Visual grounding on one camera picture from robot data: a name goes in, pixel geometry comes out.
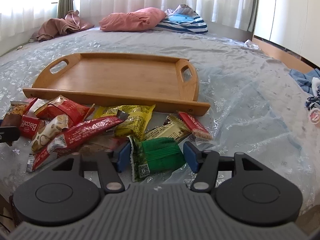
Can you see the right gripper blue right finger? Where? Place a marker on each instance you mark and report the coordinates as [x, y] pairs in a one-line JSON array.
[[204, 164]]

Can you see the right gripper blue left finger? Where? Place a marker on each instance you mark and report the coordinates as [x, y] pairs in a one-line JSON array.
[[110, 164]]

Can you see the pink rice cracker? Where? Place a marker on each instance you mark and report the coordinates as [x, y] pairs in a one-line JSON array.
[[101, 143]]

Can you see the red Biscoff biscuit packet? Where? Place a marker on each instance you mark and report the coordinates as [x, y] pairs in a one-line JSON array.
[[29, 126]]

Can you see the brown almond snack packet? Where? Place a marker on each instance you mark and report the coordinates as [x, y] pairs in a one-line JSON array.
[[14, 114]]

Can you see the white gold spotted snack bar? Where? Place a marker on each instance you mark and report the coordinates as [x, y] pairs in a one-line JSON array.
[[45, 134]]

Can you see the green snack packet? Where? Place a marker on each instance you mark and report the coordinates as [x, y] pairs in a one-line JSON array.
[[153, 156]]

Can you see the pale yellow candy packet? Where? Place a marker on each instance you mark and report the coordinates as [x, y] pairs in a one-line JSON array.
[[173, 127]]

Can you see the yellow snack packet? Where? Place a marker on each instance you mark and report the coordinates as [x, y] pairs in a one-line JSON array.
[[136, 122]]

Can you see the long red snack stick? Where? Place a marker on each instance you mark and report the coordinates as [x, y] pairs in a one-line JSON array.
[[68, 140]]

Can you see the red gold nut packet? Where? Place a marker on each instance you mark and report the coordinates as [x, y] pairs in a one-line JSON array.
[[76, 112]]

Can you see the snowflake patterned bed sheet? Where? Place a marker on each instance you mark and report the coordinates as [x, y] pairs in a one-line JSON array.
[[256, 107]]

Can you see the wooden serving tray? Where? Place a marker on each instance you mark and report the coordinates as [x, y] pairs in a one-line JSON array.
[[110, 79]]

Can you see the brown crumpled cloth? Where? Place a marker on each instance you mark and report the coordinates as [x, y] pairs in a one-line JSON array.
[[56, 27]]

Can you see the crumpled clear plastic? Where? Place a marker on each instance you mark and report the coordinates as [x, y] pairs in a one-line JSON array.
[[249, 45]]

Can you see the white sheer curtain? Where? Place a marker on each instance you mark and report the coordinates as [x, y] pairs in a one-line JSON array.
[[155, 0]]

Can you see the blue clothes pile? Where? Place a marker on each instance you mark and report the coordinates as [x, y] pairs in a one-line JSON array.
[[304, 80]]

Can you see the blue striped pillow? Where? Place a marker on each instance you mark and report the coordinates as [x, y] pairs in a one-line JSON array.
[[182, 20]]

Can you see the pink pillow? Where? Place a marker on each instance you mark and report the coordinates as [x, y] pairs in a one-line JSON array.
[[140, 20]]

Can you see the wooden bed frame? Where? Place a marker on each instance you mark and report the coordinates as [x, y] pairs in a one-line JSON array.
[[289, 60]]

